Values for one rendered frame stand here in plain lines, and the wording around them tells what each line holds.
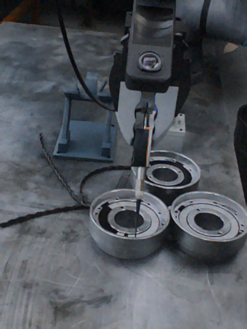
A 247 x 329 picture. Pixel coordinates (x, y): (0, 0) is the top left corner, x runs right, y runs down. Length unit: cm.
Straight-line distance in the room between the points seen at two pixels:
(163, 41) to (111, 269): 28
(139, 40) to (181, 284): 29
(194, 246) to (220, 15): 57
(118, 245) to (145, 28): 26
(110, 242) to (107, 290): 6
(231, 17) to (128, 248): 60
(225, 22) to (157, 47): 56
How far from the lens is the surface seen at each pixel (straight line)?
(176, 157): 78
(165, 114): 60
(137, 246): 61
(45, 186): 75
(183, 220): 66
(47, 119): 93
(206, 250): 63
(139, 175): 61
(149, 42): 51
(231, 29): 107
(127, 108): 59
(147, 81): 49
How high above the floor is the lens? 124
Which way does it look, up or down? 32 degrees down
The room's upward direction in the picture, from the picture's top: 6 degrees clockwise
